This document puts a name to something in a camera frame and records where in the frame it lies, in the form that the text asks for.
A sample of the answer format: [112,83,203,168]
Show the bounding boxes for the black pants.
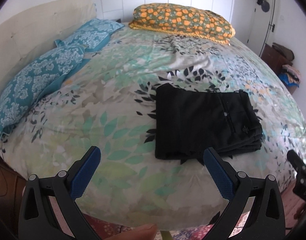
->
[155,84,263,163]

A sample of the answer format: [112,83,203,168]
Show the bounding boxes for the person's left hand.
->
[106,224,158,240]

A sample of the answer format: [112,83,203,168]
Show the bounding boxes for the dark wooden dresser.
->
[260,44,293,75]

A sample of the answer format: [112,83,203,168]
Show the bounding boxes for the olive bag on dresser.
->
[272,42,295,61]

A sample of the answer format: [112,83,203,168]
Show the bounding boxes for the teal patterned pillow near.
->
[0,45,85,138]

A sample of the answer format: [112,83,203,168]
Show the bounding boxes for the teal patterned pillow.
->
[54,18,125,53]
[0,45,85,138]

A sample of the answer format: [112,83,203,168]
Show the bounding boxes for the floral bed sheet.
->
[0,27,306,230]

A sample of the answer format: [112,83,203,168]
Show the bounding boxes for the white door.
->
[246,0,280,56]

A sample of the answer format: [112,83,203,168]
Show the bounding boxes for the cream padded headboard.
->
[0,0,97,95]

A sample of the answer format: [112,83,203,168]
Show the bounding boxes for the dark items hanging on door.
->
[257,0,270,12]

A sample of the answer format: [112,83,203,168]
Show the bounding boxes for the teal patterned pillow far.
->
[54,18,125,53]

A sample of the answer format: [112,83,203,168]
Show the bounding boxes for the orange floral folded blanket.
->
[129,3,235,44]

